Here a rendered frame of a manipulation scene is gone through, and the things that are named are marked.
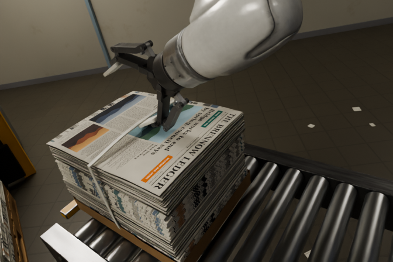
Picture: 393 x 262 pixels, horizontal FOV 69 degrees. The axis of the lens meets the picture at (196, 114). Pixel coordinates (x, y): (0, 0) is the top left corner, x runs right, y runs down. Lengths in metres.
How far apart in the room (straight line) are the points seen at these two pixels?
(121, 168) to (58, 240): 0.34
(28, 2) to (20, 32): 0.46
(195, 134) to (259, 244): 0.27
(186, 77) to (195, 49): 0.06
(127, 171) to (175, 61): 0.22
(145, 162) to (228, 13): 0.32
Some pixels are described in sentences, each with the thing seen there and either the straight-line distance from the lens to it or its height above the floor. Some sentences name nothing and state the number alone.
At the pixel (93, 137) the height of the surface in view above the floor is 1.03.
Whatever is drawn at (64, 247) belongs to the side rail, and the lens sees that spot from 0.82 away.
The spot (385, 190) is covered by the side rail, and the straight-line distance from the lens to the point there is 0.82.
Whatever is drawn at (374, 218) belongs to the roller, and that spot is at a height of 0.80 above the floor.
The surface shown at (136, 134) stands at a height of 1.03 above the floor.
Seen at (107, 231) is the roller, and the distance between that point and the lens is 0.80.
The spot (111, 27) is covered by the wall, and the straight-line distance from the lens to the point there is 4.31.
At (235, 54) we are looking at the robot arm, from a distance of 0.37.
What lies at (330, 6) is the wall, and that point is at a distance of 4.42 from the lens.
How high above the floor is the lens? 1.36
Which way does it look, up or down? 30 degrees down
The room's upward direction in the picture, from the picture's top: 12 degrees counter-clockwise
